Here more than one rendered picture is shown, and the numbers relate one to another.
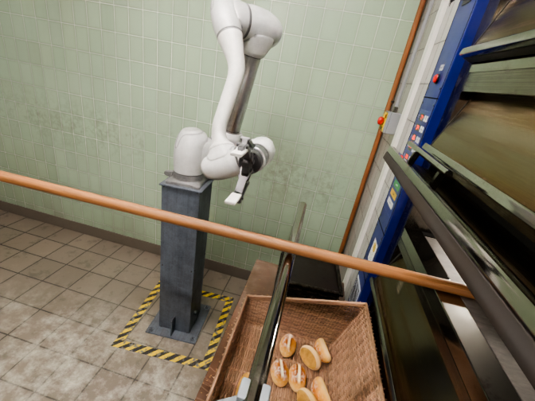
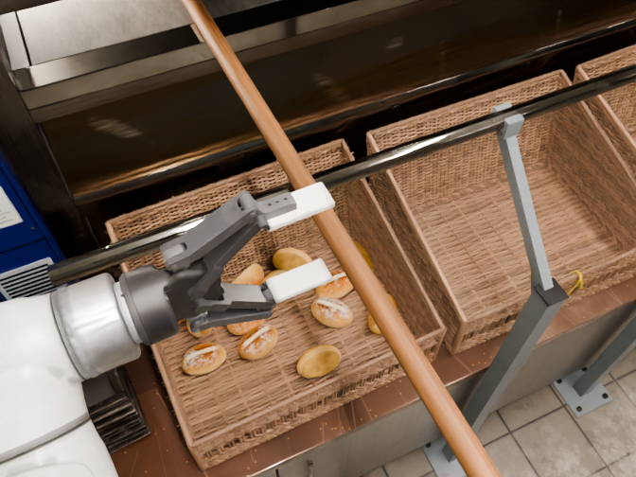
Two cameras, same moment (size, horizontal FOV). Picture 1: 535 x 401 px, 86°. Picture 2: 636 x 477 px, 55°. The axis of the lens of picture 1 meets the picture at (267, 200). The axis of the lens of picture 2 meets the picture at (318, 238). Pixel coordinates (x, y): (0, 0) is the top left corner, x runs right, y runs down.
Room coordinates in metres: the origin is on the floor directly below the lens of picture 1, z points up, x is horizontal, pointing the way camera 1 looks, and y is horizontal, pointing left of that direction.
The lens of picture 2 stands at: (0.91, 0.41, 1.84)
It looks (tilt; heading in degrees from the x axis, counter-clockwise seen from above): 55 degrees down; 237
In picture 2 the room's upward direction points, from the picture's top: straight up
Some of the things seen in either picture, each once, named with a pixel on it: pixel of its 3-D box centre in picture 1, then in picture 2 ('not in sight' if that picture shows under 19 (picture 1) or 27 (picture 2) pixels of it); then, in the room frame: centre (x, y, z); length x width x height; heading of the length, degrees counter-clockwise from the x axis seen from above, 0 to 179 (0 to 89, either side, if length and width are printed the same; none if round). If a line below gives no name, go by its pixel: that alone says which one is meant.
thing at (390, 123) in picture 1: (390, 122); not in sight; (1.51, -0.53, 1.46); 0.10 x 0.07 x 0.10; 172
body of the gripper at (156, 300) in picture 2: (248, 163); (175, 294); (0.86, 0.08, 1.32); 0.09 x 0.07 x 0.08; 173
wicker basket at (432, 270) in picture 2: not in sight; (509, 203); (0.04, -0.10, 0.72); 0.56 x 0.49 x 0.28; 171
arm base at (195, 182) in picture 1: (185, 175); not in sight; (1.38, 0.45, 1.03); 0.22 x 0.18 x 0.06; 86
